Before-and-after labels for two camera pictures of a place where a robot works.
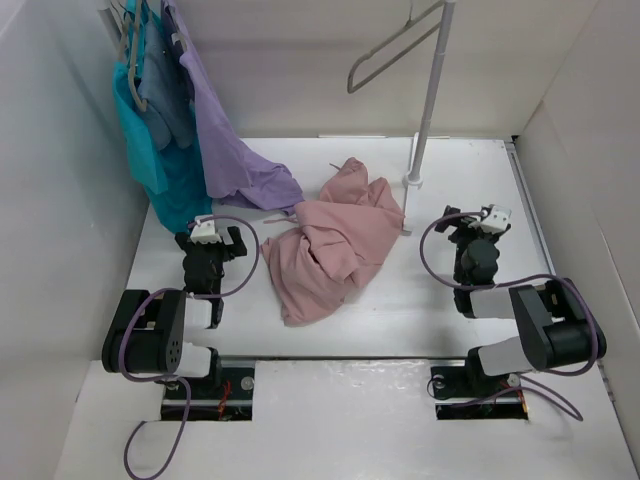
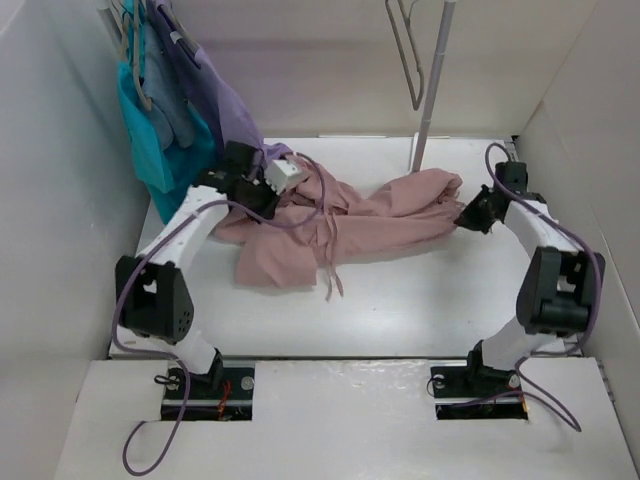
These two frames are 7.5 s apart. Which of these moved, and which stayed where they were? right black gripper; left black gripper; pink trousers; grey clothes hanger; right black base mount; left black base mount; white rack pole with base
Moved: right black gripper; left black gripper; grey clothes hanger; pink trousers
Stayed: left black base mount; white rack pole with base; right black base mount
